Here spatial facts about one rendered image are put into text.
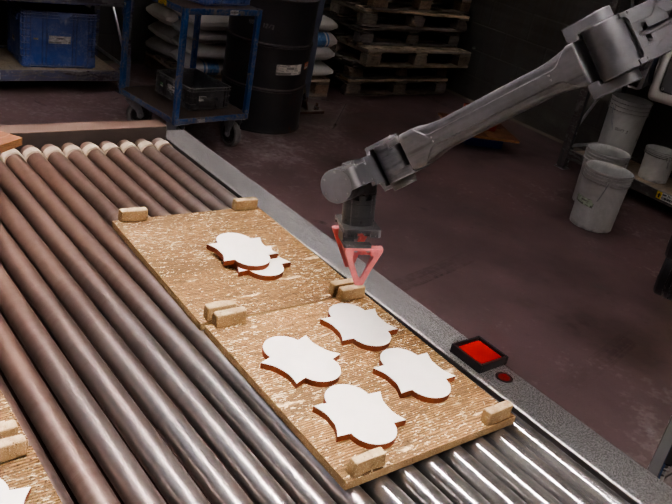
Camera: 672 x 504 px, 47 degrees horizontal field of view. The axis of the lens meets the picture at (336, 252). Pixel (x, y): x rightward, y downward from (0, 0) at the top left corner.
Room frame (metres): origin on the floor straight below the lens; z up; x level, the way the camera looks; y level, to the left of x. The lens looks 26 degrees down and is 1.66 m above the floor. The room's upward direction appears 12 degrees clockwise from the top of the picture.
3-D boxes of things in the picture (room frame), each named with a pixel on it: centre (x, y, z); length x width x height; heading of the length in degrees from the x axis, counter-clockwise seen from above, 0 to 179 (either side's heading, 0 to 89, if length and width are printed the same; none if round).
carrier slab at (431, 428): (1.08, -0.07, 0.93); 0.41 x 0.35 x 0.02; 41
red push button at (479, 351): (1.23, -0.30, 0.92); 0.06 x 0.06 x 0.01; 43
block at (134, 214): (1.45, 0.43, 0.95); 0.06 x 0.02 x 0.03; 130
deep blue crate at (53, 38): (5.22, 2.20, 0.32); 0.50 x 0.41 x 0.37; 128
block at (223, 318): (1.14, 0.16, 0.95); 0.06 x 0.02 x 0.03; 131
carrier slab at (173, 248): (1.39, 0.20, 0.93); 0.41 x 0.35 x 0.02; 40
